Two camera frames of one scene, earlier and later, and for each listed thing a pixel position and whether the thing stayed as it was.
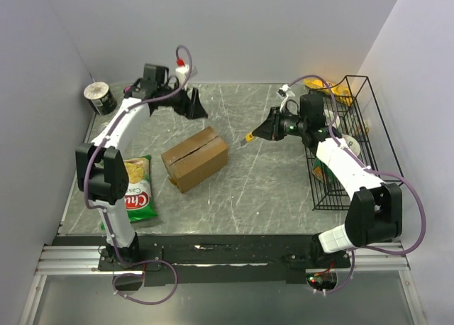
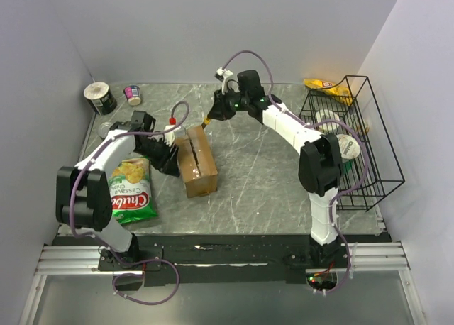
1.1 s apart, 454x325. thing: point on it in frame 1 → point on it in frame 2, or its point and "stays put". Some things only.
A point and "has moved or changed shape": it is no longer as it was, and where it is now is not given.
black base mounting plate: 179,259 stays put
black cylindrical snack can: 100,97 stays put
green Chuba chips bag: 140,201 stays put
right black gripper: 270,128 → 220,111
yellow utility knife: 249,138 → 206,122
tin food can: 103,127 stays put
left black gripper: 191,108 → 168,161
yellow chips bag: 340,93 stays put
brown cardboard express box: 196,159 has moved or changed shape
